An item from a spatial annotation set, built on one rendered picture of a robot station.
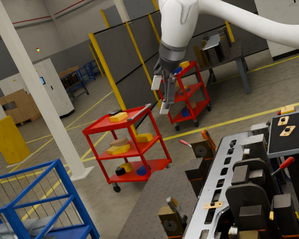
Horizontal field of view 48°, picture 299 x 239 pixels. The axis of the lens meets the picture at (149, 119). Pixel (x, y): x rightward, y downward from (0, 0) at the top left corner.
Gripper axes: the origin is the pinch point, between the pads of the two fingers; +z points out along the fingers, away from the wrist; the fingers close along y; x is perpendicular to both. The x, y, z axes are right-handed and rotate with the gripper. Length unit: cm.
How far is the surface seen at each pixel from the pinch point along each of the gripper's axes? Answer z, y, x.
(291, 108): 14, 5, -71
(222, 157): 49, 5, -46
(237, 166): 10.4, -26.9, -25.2
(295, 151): 2, -28, -46
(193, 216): 39, -30, -15
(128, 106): 333, 339, -97
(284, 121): 12, -4, -60
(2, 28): 194, 365, 100
